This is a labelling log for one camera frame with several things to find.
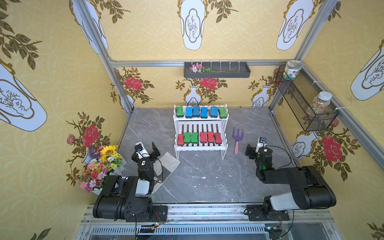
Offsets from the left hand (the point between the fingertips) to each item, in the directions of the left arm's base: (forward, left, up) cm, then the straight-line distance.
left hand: (139, 147), depth 86 cm
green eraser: (+11, -24, +18) cm, 32 cm away
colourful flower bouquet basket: (-11, +13, +5) cm, 18 cm away
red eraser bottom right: (+3, -46, +2) cm, 46 cm away
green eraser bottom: (+5, -28, +2) cm, 28 cm away
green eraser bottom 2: (+4, -32, +3) cm, 32 cm away
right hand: (+2, -73, -4) cm, 73 cm away
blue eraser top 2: (+9, -33, +19) cm, 39 cm away
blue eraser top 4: (+11, -43, +17) cm, 47 cm away
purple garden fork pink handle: (+12, -62, -10) cm, 64 cm away
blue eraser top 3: (+8, -37, +18) cm, 42 cm away
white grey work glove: (-7, -14, -10) cm, 19 cm away
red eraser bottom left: (+2, -24, +3) cm, 24 cm away
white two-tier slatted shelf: (+14, -31, +2) cm, 34 cm away
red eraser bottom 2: (+4, -41, +3) cm, 42 cm away
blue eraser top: (+9, -29, +18) cm, 35 cm away
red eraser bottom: (+4, -37, +3) cm, 37 cm away
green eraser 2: (+9, -47, +18) cm, 51 cm away
